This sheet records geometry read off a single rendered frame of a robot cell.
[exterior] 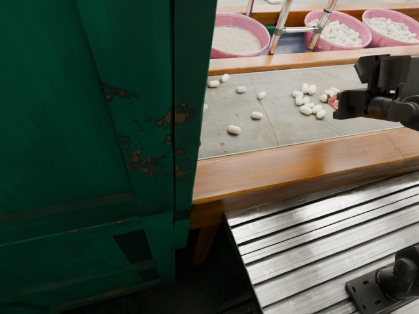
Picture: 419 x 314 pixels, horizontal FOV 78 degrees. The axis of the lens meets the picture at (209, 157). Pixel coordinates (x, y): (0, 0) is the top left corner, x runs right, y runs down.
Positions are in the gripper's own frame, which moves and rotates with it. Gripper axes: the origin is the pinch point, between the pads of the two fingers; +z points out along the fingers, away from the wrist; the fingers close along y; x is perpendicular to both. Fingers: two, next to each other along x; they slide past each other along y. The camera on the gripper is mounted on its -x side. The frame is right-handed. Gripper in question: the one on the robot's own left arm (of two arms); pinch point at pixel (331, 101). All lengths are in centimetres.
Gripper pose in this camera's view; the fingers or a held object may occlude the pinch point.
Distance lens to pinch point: 78.3
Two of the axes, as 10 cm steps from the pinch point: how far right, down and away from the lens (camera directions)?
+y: -9.6, 1.5, -2.3
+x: 0.8, 9.5, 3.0
